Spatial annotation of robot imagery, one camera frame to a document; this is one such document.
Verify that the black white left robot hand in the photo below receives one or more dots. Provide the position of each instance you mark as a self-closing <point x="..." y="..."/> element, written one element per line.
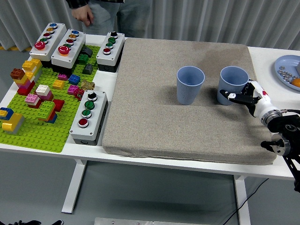
<point x="30" y="222"/>

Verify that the person's right hand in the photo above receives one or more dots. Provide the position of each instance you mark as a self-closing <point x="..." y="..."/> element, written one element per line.
<point x="83" y="15"/>

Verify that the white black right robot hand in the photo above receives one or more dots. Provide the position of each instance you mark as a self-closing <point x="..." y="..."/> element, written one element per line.
<point x="260" y="100"/>

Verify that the blue ribbed plastic cup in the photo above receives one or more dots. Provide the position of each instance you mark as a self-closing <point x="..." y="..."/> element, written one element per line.
<point x="188" y="91"/>
<point x="232" y="79"/>

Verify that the person's right forearm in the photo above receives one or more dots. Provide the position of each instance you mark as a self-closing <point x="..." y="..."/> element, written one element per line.
<point x="77" y="3"/>

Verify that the five-button grey control box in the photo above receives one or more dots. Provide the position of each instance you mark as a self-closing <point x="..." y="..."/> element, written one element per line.
<point x="50" y="44"/>
<point x="73" y="50"/>

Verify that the grey sloped brick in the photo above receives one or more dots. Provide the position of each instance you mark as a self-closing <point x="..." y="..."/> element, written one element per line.
<point x="88" y="69"/>
<point x="88" y="51"/>

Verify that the orange fruit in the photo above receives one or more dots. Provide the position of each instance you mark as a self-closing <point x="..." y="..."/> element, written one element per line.
<point x="296" y="82"/>

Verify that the dark green brick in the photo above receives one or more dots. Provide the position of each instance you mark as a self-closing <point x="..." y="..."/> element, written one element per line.
<point x="83" y="59"/>

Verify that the blue plate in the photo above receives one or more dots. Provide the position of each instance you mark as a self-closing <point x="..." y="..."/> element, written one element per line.
<point x="284" y="61"/>

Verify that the person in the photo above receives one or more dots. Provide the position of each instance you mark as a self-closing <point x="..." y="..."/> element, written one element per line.
<point x="131" y="18"/>

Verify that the four-button grey control box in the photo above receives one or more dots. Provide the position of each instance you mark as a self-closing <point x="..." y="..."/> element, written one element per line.
<point x="116" y="52"/>
<point x="97" y="110"/>

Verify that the white table leg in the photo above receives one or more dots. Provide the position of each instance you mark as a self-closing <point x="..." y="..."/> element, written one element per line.
<point x="75" y="185"/>
<point x="242" y="201"/>

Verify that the small magenta brick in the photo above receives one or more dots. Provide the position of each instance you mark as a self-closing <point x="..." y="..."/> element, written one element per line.
<point x="73" y="89"/>
<point x="62" y="77"/>

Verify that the small yellow brick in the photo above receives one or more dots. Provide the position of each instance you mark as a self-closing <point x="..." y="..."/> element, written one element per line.
<point x="58" y="84"/>

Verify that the yellow floor tape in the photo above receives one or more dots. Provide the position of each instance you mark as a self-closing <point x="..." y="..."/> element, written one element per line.
<point x="14" y="48"/>

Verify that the yellow pink red brick tower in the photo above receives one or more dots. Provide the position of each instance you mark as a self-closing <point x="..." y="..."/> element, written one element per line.
<point x="29" y="77"/>

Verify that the green brick baseplate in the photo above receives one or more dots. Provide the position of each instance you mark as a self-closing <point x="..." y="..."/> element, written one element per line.
<point x="42" y="140"/>

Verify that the white pleated curtain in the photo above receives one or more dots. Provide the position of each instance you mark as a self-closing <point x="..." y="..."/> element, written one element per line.
<point x="246" y="14"/>

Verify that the pink white red brick stack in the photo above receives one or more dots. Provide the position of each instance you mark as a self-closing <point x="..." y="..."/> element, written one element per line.
<point x="32" y="100"/>

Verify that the blue yellow grey brick stack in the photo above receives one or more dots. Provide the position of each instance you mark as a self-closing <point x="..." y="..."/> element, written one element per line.
<point x="12" y="122"/>

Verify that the green orange blue brick stack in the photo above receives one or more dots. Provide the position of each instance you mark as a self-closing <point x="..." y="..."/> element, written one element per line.
<point x="47" y="111"/>

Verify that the grey-brown cushion mat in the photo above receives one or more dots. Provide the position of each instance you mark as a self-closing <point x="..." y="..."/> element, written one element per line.
<point x="152" y="105"/>

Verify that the grey metal base plate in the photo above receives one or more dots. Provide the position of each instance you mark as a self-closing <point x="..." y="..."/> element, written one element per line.
<point x="140" y="221"/>

